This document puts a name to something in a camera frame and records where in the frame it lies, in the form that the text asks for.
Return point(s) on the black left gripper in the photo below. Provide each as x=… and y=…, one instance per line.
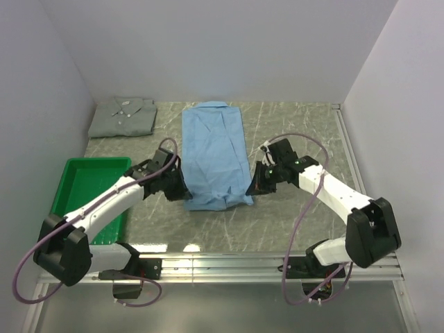
x=182, y=191

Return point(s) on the green plastic tray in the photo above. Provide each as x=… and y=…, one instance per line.
x=85, y=178

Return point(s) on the folded grey shirt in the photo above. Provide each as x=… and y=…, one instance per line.
x=123, y=117

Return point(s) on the light blue long sleeve shirt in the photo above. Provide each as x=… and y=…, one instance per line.
x=214, y=157

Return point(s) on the aluminium front rail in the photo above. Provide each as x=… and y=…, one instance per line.
x=241, y=268

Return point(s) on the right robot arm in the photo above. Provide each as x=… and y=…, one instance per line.
x=371, y=229

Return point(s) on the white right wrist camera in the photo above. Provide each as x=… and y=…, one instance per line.
x=267, y=158

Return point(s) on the aluminium rail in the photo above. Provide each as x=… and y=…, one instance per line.
x=241, y=268
x=352, y=162

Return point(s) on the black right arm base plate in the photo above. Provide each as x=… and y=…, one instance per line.
x=298, y=270

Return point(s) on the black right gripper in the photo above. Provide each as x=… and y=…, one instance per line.
x=259, y=186

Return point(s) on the aluminium right side rail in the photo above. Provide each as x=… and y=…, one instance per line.
x=352, y=162

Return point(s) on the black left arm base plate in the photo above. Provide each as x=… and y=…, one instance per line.
x=145, y=268

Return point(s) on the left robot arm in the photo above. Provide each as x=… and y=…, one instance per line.
x=66, y=251

